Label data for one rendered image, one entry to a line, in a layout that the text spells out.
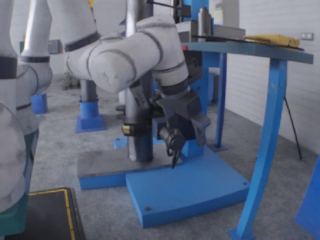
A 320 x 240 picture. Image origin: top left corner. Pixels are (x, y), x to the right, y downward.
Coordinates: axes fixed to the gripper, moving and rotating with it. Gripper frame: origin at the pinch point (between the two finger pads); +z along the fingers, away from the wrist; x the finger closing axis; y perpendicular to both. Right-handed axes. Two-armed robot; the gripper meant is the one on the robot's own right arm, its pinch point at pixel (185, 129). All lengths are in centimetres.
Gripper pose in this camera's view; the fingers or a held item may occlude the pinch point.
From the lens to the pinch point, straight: 65.0
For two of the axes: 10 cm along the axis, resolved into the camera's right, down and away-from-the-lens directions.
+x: 5.7, 3.7, -7.4
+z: 2.6, 7.7, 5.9
